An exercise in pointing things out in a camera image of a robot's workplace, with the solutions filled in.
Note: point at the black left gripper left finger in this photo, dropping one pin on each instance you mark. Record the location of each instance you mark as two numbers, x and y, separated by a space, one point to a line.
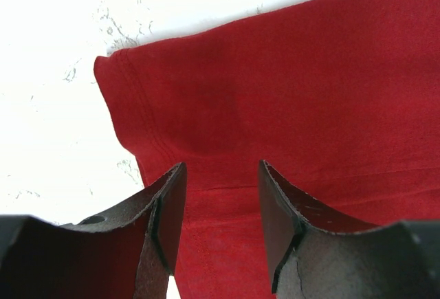
127 251

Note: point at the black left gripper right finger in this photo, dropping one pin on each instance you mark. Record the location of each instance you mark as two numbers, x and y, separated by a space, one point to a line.
315 251

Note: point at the dark red t shirt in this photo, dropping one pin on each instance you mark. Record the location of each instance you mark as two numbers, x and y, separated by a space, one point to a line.
340 96

